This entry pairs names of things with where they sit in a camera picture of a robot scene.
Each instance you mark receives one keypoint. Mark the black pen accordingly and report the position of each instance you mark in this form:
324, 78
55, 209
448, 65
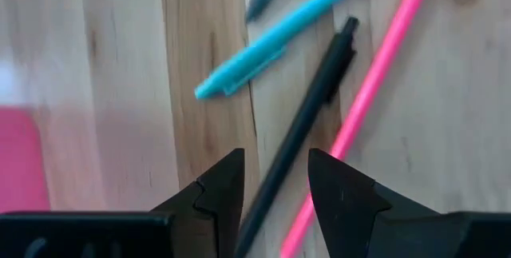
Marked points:
303, 122

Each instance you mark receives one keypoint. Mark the pink plastic bin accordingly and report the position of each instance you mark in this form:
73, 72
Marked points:
20, 162

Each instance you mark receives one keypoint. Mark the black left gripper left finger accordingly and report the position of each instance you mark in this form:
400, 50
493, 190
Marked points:
219, 210

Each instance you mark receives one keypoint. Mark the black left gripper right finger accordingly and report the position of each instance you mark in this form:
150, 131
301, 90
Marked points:
343, 210

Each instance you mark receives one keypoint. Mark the pink pen with orange cap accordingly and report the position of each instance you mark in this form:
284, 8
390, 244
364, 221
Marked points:
371, 82

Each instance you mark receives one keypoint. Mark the cyan pen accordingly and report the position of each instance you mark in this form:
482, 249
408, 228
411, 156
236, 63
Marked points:
271, 42

